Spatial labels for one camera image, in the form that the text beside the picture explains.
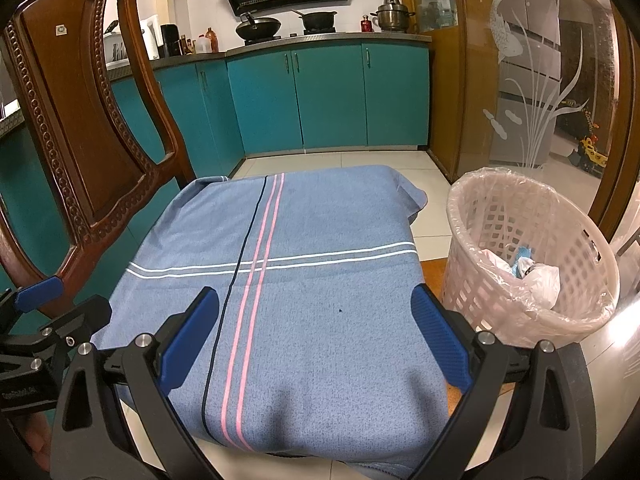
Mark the brown plastic bottle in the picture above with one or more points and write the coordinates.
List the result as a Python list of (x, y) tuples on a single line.
[(212, 41)]

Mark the carved wooden chair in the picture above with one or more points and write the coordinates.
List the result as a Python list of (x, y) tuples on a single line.
[(75, 110)]

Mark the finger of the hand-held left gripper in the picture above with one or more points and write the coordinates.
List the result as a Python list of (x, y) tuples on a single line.
[(40, 294), (80, 320)]

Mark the yellow toy truck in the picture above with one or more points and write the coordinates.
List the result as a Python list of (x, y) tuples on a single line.
[(592, 147)]

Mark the dish rack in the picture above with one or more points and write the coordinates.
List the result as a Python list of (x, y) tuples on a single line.
[(117, 52)]

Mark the frosted glass wooden door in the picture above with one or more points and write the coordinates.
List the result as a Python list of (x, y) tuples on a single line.
[(530, 35)]

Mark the translucent white jug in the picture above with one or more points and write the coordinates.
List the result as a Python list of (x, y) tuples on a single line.
[(201, 46)]

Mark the dark sauce bottle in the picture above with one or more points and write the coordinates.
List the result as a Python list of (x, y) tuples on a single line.
[(183, 47), (191, 47)]

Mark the black cooking pot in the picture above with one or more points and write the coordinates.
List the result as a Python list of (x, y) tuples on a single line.
[(320, 20)]

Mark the gas stove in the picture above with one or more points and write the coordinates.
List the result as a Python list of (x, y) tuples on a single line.
[(290, 36)]

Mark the small red jar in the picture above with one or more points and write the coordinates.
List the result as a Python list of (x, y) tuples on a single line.
[(366, 25)]

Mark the knotted white plastic bag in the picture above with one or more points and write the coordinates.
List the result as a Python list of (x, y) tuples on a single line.
[(542, 280)]

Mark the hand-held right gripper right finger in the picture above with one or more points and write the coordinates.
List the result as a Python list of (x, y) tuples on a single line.
[(442, 340)]

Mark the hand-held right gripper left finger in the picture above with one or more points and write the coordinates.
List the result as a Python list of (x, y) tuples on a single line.
[(192, 340)]

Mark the black wok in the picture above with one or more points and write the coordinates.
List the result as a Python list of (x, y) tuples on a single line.
[(257, 27)]

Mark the person's left hand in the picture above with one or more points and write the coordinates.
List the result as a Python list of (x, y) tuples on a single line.
[(35, 435)]

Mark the black countertop appliance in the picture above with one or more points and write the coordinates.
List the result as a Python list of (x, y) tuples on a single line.
[(170, 40)]

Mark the pink plastic waste basket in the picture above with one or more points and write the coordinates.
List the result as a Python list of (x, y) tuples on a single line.
[(590, 260)]

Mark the clear plastic bin liner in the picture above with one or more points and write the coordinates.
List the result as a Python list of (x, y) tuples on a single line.
[(500, 182)]

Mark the light blue cloth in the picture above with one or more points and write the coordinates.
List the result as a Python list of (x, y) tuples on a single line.
[(525, 252)]

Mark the blue striped blanket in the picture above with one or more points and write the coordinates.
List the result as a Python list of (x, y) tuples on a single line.
[(325, 260)]

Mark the stainless steel pot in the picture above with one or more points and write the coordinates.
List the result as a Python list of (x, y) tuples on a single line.
[(395, 17)]

